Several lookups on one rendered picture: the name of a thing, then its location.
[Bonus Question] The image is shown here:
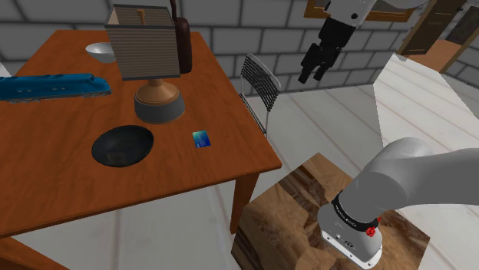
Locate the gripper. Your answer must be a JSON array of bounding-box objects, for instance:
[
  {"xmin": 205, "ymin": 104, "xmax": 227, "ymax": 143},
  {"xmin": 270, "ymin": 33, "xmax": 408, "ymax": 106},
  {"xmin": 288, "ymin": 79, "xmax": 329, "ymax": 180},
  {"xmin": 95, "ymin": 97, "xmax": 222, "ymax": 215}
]
[{"xmin": 297, "ymin": 16, "xmax": 355, "ymax": 84}]

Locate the brown wooden door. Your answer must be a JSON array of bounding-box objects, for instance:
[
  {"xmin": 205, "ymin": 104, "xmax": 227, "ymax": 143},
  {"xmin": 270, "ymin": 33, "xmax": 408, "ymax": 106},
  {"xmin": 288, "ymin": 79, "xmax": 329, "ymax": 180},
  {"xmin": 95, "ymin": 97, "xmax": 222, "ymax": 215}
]
[{"xmin": 395, "ymin": 0, "xmax": 479, "ymax": 74}]

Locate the blue card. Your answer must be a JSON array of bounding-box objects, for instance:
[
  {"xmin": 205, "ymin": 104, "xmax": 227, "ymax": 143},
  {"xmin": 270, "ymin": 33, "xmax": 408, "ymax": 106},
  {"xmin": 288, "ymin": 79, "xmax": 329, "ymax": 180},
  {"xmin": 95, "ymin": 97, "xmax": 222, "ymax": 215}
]
[{"xmin": 192, "ymin": 130, "xmax": 212, "ymax": 150}]

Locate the dark brown bottle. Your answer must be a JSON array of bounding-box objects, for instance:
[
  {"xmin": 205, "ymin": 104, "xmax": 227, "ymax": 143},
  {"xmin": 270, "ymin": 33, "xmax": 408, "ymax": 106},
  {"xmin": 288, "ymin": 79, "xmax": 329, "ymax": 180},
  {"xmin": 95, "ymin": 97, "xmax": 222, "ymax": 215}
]
[{"xmin": 169, "ymin": 0, "xmax": 193, "ymax": 75}]

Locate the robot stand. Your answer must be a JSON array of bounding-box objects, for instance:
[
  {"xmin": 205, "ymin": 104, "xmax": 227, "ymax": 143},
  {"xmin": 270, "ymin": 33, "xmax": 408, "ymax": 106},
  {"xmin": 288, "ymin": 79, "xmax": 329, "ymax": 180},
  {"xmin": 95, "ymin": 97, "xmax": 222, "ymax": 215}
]
[{"xmin": 231, "ymin": 152, "xmax": 431, "ymax": 270}]

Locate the table lamp with square shade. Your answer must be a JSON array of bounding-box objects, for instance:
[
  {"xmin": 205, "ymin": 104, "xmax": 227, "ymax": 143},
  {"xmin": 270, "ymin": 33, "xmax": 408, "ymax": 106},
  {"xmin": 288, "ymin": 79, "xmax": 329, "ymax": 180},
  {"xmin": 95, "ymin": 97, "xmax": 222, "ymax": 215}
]
[{"xmin": 104, "ymin": 3, "xmax": 187, "ymax": 125}]

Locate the black bowl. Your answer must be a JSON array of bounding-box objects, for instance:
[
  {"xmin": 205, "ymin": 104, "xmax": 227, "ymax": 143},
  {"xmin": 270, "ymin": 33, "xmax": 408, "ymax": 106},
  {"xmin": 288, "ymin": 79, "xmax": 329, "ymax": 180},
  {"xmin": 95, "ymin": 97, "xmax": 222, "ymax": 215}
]
[{"xmin": 91, "ymin": 124, "xmax": 155, "ymax": 169}]

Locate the silver bowl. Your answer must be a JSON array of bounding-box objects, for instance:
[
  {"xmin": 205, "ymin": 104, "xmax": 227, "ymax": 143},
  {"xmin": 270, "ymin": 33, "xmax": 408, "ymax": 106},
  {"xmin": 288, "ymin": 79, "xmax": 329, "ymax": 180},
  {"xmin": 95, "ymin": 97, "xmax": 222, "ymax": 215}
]
[{"xmin": 84, "ymin": 41, "xmax": 118, "ymax": 64}]

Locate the blue toy train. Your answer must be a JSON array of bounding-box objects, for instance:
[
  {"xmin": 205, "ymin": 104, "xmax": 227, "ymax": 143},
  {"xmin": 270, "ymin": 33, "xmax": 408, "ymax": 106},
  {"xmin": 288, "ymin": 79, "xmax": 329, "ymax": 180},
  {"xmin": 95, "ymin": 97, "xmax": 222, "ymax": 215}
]
[{"xmin": 0, "ymin": 73, "xmax": 113, "ymax": 104}]

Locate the brown wooden table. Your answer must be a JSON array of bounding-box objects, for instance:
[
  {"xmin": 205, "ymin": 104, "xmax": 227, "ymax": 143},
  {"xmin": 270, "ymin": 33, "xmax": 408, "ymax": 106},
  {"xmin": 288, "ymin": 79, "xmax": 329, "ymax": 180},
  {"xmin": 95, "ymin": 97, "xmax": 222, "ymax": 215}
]
[{"xmin": 0, "ymin": 28, "xmax": 283, "ymax": 240}]

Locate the metal wire chair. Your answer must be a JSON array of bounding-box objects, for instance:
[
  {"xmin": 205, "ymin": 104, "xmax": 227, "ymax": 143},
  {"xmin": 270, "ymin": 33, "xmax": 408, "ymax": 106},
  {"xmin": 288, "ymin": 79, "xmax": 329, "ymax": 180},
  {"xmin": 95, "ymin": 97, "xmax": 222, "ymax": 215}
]
[{"xmin": 238, "ymin": 52, "xmax": 282, "ymax": 138}]

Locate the wooden framed wall picture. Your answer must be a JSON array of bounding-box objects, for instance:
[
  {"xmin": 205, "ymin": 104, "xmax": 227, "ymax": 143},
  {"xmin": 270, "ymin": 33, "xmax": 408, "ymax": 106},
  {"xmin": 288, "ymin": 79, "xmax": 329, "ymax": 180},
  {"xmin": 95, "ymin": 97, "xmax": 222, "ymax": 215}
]
[{"xmin": 303, "ymin": 0, "xmax": 416, "ymax": 23}]

